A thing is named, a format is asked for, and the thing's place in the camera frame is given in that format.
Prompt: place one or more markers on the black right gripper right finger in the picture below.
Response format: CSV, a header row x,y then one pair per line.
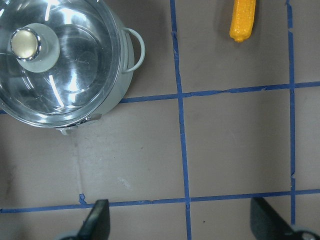
x,y
267,224

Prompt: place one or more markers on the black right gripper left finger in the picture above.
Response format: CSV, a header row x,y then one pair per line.
x,y
97,225

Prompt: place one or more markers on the pale green electric pot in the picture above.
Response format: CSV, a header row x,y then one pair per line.
x,y
125,65

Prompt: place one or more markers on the glass pot lid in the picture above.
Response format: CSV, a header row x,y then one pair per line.
x,y
56,57

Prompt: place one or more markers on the yellow corn cob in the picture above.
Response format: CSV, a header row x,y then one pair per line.
x,y
242,22

